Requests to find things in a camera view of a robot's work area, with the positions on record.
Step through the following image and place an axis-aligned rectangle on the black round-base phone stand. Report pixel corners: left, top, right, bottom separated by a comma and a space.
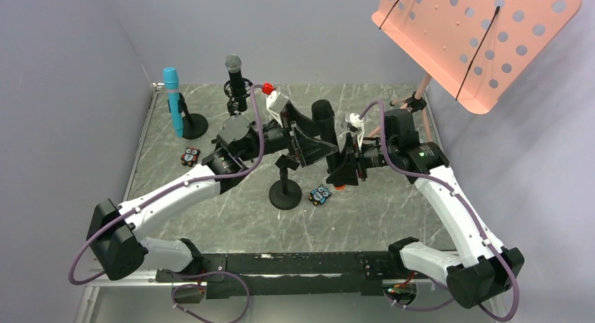
269, 154, 302, 211

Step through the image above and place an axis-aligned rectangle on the black microphone silver head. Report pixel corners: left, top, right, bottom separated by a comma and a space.
225, 54, 247, 112

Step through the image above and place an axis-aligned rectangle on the black round-base mic stand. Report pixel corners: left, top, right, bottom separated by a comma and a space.
178, 93, 208, 140

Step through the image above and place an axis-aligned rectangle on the blue toy microphone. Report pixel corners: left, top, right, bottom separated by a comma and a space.
163, 67, 183, 138

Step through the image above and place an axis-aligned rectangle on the black microphone orange end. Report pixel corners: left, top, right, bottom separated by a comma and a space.
311, 99, 342, 173

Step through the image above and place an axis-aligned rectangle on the black tripod shock mount stand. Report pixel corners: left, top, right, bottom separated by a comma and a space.
223, 78, 253, 116

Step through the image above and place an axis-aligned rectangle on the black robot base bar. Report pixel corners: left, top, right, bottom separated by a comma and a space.
155, 251, 410, 299

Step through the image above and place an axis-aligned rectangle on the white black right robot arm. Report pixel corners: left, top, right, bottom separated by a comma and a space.
327, 109, 524, 322

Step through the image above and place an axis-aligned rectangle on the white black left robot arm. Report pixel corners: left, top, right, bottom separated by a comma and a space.
87, 100, 338, 281

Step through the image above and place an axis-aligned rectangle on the pink music stand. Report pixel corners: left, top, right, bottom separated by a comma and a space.
371, 0, 583, 114

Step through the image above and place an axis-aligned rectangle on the blue owl toy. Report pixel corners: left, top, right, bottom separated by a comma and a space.
308, 184, 332, 206

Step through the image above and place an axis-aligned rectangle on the red brown owl toy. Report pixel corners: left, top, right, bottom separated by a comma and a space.
180, 147, 201, 167

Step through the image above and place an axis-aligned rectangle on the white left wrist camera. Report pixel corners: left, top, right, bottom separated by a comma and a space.
262, 82, 289, 127

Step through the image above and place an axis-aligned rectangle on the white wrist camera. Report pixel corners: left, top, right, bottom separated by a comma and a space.
343, 113, 364, 149
262, 82, 289, 127

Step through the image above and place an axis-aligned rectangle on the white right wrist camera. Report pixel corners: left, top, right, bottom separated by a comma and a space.
343, 113, 364, 149

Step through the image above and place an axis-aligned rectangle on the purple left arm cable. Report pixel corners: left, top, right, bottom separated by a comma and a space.
68, 84, 267, 286

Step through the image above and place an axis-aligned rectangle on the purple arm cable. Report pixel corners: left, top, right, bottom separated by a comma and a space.
68, 84, 267, 286
358, 100, 521, 323

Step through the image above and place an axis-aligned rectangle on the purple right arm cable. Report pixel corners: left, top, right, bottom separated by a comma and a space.
358, 100, 521, 323

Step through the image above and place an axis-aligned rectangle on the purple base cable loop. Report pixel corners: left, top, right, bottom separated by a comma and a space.
171, 272, 251, 323

